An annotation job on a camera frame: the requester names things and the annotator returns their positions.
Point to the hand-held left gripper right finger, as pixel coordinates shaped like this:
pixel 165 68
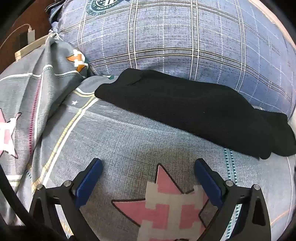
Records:
pixel 208 183

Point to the light wooden bed frame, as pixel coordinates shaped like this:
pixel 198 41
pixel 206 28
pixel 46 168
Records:
pixel 30 47

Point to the grey star-print bed sheet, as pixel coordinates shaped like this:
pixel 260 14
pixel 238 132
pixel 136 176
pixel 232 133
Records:
pixel 115 139

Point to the blue plaid pillow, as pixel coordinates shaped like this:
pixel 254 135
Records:
pixel 185 41

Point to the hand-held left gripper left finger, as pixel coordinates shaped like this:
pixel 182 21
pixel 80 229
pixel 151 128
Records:
pixel 89 183

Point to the grey power bank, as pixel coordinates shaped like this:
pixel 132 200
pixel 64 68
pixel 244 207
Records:
pixel 31 36

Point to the grey star-patterned quilt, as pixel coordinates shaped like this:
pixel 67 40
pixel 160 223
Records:
pixel 46 92

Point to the dark wooden nightstand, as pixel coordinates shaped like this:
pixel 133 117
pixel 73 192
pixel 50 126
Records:
pixel 25 16

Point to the black pants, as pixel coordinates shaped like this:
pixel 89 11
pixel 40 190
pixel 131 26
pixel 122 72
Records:
pixel 185 104

